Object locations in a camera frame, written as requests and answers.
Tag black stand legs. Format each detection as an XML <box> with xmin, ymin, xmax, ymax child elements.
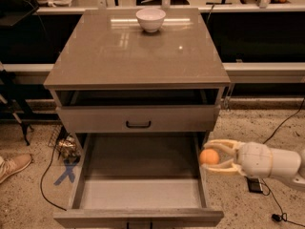
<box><xmin>0</xmin><ymin>62</ymin><xmax>34</xmax><ymax>146</ymax></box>

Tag black cable left floor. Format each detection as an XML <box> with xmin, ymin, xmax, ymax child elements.
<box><xmin>39</xmin><ymin>143</ymin><xmax>68</xmax><ymax>212</ymax></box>

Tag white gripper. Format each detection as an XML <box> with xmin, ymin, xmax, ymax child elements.
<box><xmin>201</xmin><ymin>139</ymin><xmax>273</xmax><ymax>178</ymax></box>

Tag black drawer handle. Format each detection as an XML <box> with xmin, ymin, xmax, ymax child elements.
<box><xmin>125</xmin><ymin>121</ymin><xmax>152</xmax><ymax>129</ymax></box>

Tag black cable floor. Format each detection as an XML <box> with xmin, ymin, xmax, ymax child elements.
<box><xmin>256</xmin><ymin>95</ymin><xmax>305</xmax><ymax>228</ymax></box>
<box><xmin>39</xmin><ymin>143</ymin><xmax>68</xmax><ymax>212</ymax></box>

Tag open grey middle drawer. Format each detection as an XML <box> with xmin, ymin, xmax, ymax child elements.
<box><xmin>54</xmin><ymin>133</ymin><xmax>223</xmax><ymax>229</ymax></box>

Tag shiny crumpled foil object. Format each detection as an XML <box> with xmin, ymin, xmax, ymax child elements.
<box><xmin>57</xmin><ymin>136</ymin><xmax>80</xmax><ymax>158</ymax></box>

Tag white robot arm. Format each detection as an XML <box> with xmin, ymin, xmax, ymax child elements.
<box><xmin>199</xmin><ymin>139</ymin><xmax>305</xmax><ymax>192</ymax></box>

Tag tan shoe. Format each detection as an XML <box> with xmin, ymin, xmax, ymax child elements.
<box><xmin>0</xmin><ymin>154</ymin><xmax>32</xmax><ymax>183</ymax></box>

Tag black cable right floor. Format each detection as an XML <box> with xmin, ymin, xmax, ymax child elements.
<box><xmin>256</xmin><ymin>95</ymin><xmax>305</xmax><ymax>228</ymax></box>

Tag white ceramic bowl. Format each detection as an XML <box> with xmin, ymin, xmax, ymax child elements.
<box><xmin>135</xmin><ymin>8</ymin><xmax>166</xmax><ymax>32</ymax></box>

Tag grey drawer cabinet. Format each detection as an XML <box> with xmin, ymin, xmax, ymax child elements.
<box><xmin>43</xmin><ymin>7</ymin><xmax>232</xmax><ymax>229</ymax></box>

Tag black floor power box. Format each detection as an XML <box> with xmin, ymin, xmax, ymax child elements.
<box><xmin>247</xmin><ymin>178</ymin><xmax>263</xmax><ymax>194</ymax></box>

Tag blue tape cross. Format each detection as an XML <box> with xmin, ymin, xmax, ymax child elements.
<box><xmin>54</xmin><ymin>157</ymin><xmax>80</xmax><ymax>186</ymax></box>

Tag orange fruit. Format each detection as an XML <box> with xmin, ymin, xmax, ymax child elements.
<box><xmin>199</xmin><ymin>149</ymin><xmax>219</xmax><ymax>165</ymax></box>

